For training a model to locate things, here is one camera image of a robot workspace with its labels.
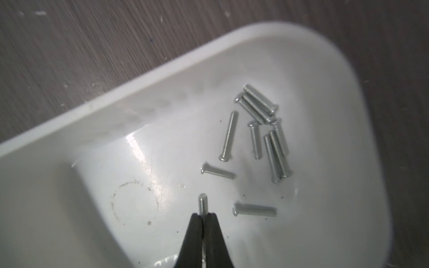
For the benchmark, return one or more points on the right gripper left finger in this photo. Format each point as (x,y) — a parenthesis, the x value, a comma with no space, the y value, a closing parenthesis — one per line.
(190,255)

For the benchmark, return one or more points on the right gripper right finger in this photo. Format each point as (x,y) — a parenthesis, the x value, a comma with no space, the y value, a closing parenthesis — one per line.
(217,255)

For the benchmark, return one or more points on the white plastic storage tray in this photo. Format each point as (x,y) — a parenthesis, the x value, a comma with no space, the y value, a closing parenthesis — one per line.
(268,121)

